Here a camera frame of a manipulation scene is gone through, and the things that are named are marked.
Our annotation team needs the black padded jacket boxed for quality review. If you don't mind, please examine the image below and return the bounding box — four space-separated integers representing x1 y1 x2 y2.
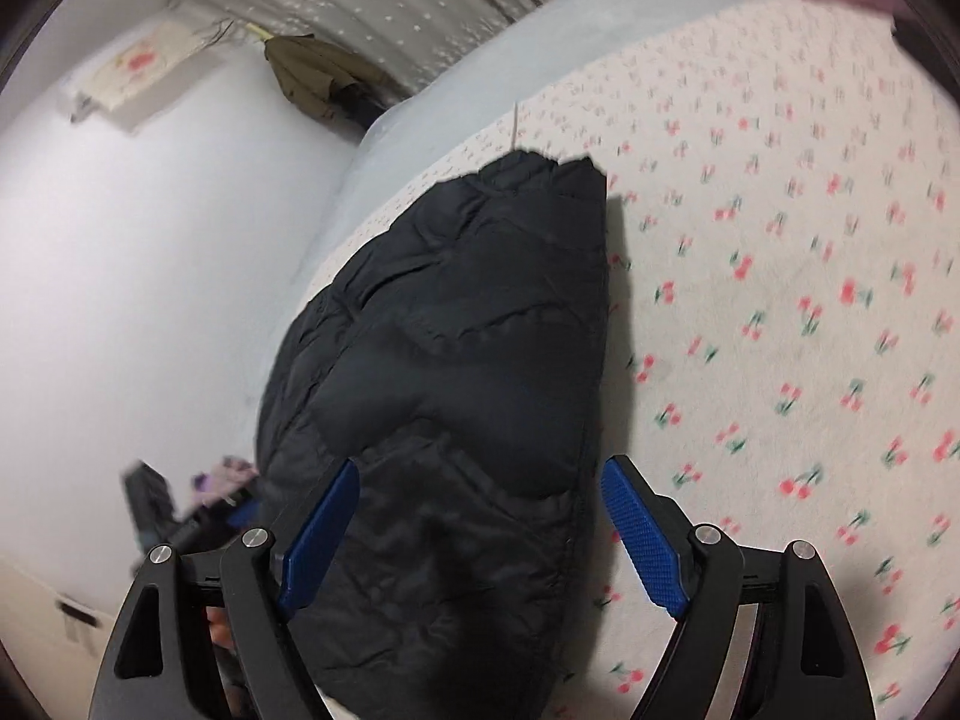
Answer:
255 150 612 720

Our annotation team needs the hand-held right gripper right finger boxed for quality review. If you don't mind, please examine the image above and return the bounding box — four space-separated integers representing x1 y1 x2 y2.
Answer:
601 454 875 720

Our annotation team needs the wall poster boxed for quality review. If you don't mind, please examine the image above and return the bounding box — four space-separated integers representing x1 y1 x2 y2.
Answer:
71 19 226 137

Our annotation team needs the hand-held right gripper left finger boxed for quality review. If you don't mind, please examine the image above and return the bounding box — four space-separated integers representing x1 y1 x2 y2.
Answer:
90 456 361 720

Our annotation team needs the cherry printed bed sheet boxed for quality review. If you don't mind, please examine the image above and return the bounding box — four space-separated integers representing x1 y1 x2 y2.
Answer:
300 0 960 720

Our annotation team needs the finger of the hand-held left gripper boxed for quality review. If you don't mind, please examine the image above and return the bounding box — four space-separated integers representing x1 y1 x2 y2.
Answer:
223 499 262 535

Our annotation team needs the grey starred curtain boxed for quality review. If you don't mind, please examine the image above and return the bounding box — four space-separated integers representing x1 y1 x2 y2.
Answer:
169 0 676 102

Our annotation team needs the olive hanging jacket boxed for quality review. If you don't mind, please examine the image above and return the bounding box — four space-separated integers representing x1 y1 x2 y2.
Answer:
262 34 392 126

